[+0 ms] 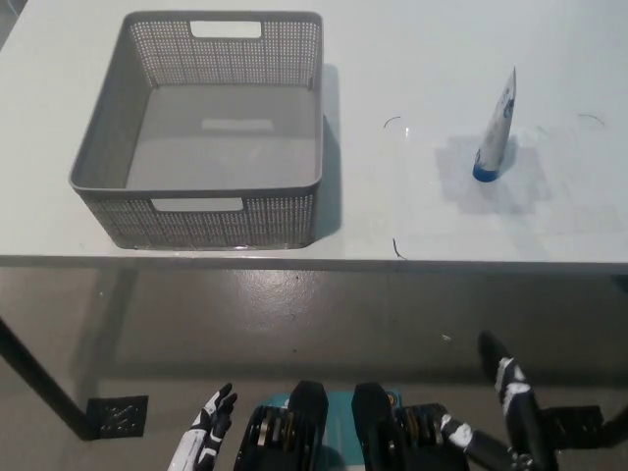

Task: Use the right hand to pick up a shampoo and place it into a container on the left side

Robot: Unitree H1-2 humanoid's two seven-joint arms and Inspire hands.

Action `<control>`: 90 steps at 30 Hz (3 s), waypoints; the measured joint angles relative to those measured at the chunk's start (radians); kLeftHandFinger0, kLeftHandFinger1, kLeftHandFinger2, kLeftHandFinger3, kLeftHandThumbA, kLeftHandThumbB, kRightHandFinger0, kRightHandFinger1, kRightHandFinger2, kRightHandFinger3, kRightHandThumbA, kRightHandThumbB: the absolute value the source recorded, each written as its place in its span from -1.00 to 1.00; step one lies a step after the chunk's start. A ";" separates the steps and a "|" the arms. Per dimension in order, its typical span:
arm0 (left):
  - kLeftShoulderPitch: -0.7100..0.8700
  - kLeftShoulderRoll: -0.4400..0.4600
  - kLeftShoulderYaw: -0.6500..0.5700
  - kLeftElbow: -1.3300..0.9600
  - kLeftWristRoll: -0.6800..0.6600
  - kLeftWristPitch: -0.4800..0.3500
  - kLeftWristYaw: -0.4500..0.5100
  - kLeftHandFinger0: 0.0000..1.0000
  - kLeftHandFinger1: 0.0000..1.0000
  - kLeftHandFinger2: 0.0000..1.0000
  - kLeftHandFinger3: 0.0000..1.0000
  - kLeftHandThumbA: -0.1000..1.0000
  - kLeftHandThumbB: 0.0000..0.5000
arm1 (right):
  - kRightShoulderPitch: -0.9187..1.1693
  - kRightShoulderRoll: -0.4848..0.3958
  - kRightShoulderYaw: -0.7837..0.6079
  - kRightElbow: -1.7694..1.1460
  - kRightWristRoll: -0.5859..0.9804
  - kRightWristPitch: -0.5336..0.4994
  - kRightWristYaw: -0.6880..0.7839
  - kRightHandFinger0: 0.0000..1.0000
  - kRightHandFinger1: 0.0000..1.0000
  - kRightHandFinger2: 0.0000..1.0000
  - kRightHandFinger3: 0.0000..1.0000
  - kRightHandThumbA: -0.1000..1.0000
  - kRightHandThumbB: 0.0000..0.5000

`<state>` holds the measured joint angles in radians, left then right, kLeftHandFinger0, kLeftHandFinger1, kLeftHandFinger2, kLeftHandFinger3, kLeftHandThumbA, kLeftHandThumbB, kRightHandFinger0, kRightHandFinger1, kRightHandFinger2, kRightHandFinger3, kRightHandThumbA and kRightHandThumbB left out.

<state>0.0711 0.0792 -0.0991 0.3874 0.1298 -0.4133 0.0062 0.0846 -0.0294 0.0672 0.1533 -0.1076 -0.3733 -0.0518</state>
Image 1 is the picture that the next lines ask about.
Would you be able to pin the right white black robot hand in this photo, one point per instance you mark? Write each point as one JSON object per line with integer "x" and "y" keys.
{"x": 522, "y": 407}

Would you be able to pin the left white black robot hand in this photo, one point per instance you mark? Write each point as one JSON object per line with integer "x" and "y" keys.
{"x": 208, "y": 432}

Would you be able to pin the white blue shampoo tube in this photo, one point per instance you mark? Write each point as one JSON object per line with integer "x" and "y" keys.
{"x": 496, "y": 132}

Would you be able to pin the black perforated foot plate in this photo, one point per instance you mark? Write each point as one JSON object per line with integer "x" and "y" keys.
{"x": 118, "y": 416}
{"x": 574, "y": 419}

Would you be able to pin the black table leg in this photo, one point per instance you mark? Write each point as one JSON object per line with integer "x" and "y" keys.
{"x": 39, "y": 373}

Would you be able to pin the grey perforated plastic basket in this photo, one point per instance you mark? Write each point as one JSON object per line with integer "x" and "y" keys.
{"x": 147, "y": 147}

